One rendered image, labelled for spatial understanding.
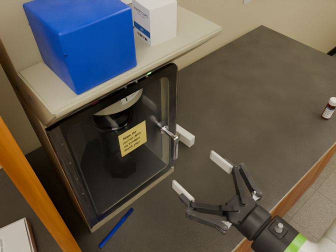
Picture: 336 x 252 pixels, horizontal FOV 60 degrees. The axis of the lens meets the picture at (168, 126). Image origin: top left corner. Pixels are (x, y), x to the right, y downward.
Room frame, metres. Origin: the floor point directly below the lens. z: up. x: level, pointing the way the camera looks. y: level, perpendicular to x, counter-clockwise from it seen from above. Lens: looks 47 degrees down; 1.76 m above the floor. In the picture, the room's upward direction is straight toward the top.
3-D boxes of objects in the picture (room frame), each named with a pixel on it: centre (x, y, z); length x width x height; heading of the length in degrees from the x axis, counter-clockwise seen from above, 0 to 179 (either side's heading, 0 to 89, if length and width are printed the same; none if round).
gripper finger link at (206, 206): (0.31, -0.10, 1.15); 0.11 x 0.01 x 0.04; 83
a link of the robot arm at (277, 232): (0.24, -0.22, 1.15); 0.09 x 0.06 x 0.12; 132
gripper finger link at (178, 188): (0.35, -0.04, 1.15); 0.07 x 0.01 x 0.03; 42
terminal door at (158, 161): (0.44, 0.09, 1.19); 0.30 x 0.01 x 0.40; 131
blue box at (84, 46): (0.36, 0.11, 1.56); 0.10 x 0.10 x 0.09; 42
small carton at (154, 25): (0.44, 0.02, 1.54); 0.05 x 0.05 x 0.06; 36
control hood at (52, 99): (0.40, 0.06, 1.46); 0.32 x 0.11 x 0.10; 132
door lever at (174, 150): (0.49, -0.01, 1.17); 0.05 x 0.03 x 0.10; 41
